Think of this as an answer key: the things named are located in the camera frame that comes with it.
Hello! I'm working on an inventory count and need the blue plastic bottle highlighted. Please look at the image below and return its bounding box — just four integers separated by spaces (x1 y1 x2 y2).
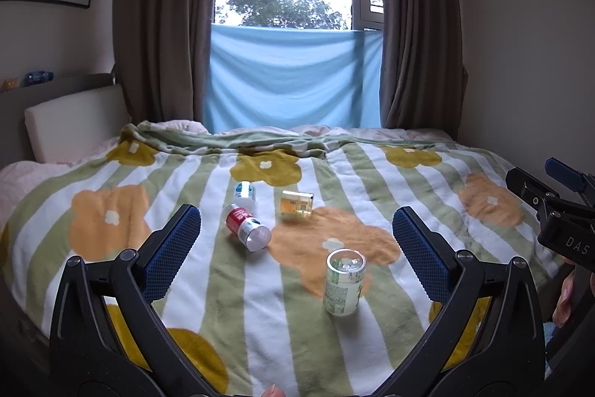
23 71 55 86

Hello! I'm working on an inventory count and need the floral striped blanket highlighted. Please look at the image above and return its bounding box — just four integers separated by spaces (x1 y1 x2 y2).
0 120 573 397

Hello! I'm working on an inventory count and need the person's right hand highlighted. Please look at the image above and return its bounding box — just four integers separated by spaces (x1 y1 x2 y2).
554 272 581 324

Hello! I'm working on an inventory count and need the red label plastic bottle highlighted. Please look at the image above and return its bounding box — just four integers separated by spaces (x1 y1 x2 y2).
226 202 272 252

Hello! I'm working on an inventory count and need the brown curtain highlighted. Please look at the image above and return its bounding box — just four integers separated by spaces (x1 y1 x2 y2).
113 0 228 134
369 0 468 142

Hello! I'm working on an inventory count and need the small white blue-label bottle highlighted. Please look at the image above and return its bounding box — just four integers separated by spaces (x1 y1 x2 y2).
234 180 257 212

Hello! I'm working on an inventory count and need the white headboard cushion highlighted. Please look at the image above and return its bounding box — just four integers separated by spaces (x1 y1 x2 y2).
24 84 134 163

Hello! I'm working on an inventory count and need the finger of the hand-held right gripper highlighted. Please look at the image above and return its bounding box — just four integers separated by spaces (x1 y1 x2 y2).
506 167 561 223
545 157 595 208

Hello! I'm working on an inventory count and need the grey headboard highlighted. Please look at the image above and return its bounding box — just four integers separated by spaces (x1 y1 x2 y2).
0 73 117 132

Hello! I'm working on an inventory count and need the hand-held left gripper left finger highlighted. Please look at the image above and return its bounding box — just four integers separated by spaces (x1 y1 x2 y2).
48 204 206 397

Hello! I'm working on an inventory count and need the light blue hanging cloth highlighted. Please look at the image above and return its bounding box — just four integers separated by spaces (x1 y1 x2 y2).
203 24 385 134

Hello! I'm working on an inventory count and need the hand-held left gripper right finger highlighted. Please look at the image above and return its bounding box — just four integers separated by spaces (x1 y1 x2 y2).
371 206 546 397

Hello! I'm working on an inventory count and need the yellow glass perfume bottle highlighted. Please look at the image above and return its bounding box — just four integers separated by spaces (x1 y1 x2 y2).
280 190 314 223

